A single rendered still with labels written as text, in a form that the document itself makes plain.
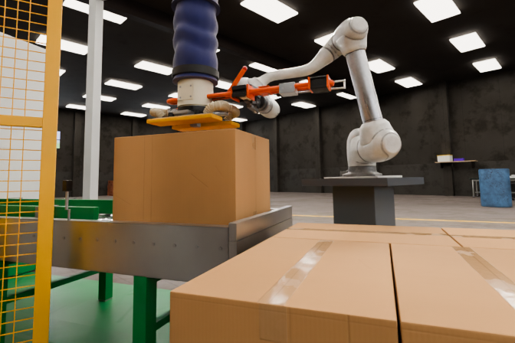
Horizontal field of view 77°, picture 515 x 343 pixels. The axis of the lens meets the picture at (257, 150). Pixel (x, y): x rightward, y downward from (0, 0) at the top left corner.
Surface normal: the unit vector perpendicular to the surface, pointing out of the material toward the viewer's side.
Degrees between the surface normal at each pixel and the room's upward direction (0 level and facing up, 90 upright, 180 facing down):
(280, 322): 90
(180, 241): 90
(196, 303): 90
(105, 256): 90
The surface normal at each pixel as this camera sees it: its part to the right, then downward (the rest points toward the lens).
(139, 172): -0.36, -0.08
